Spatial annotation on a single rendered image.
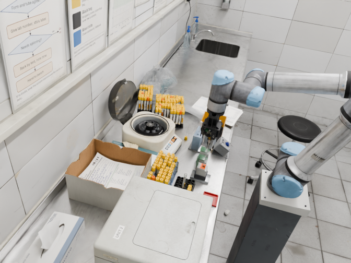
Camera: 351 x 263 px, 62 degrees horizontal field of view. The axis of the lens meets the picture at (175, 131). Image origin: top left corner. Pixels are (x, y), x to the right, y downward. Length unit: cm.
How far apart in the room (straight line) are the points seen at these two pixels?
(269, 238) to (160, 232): 87
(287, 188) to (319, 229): 152
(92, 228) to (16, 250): 26
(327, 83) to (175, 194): 66
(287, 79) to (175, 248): 72
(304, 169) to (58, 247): 91
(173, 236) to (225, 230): 156
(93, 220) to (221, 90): 70
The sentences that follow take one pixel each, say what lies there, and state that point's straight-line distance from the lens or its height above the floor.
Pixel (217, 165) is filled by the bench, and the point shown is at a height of 88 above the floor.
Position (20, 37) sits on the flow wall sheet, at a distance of 96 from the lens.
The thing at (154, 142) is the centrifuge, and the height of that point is 99.
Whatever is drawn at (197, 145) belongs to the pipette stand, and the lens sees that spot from 155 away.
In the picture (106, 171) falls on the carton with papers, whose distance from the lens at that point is 134.
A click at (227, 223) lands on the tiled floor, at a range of 243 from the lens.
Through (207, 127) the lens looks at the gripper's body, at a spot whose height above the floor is 122.
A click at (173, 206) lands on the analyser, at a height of 117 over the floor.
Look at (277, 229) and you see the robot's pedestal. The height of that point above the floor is 72.
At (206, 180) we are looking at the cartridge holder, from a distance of 141.
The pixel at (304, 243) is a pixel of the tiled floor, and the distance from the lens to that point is 257.
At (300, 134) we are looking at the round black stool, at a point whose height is 65.
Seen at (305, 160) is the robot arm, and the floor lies 121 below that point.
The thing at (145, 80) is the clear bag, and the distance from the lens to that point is 195.
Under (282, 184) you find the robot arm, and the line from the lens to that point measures 122.
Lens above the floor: 187
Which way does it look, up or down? 36 degrees down
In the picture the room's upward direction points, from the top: 8 degrees clockwise
